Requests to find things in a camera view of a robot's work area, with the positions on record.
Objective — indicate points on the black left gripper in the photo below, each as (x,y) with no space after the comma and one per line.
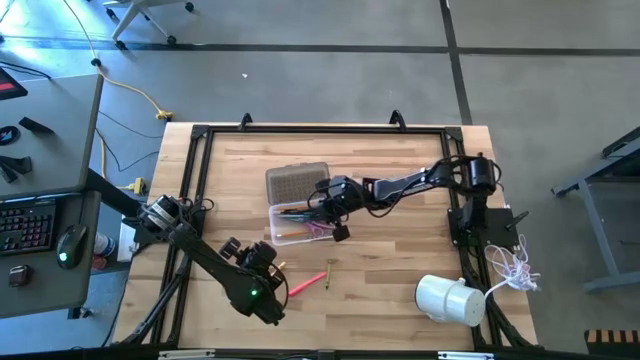
(257,262)

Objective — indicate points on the silver metal bracket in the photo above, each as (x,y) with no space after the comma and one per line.
(465,356)
(185,355)

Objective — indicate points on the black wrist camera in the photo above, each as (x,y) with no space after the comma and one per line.
(341,234)
(230,248)

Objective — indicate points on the black frame hook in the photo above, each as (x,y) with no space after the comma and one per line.
(245,115)
(397,112)

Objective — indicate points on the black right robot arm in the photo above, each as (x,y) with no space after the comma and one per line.
(400,185)

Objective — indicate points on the black metal table frame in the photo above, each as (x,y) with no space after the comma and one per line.
(325,129)

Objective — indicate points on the black keyboard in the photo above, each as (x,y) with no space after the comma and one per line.
(25,227)

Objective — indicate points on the gray metal cart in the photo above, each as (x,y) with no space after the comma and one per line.
(600,235)

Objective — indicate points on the black red pad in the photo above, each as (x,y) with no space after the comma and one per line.
(10,87)

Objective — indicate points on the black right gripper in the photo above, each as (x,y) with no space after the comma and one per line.
(345,197)

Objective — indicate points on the black orange striped object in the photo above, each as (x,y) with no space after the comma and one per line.
(612,342)

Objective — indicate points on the black bar piece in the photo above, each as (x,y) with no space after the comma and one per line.
(32,125)

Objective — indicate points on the black base lever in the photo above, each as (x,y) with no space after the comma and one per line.
(517,220)

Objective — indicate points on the white blue drink can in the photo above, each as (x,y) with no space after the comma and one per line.
(103,245)

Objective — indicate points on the small black device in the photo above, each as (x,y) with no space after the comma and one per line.
(20,276)

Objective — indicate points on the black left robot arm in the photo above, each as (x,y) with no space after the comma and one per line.
(210,260)

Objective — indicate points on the clear plastic supply box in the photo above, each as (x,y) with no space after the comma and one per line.
(290,226)

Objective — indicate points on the white office chair base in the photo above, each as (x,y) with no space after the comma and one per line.
(131,9)

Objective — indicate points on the translucent textured box lid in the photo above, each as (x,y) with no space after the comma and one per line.
(295,182)

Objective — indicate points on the dark gray keyboard desk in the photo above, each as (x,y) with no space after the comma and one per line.
(45,290)

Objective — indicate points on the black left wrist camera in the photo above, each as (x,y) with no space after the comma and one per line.
(230,248)

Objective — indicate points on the black computer mouse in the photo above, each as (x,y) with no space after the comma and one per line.
(71,247)

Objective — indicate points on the pink highlighter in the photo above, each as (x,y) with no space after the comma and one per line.
(307,284)

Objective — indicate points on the black disc with logo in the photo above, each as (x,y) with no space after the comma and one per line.
(9,135)

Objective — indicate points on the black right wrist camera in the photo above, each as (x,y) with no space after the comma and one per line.
(341,234)

